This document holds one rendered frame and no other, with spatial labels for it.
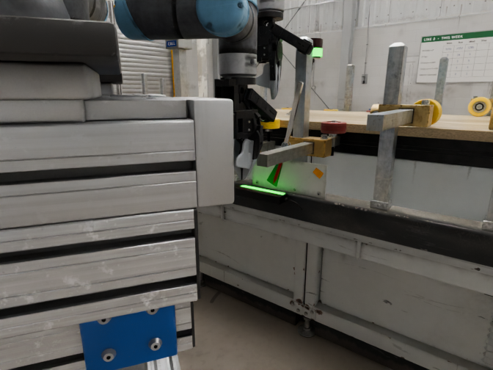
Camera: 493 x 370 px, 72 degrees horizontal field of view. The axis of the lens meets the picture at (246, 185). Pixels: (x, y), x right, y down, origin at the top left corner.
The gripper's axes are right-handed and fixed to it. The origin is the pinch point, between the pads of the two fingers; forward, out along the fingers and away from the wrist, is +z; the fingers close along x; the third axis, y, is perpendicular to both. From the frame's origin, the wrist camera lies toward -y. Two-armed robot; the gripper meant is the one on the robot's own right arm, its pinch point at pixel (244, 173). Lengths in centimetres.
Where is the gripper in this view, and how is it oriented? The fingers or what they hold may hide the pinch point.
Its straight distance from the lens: 74.3
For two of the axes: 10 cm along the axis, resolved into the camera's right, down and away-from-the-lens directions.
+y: -6.0, 2.1, -7.7
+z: 0.0, 9.6, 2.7
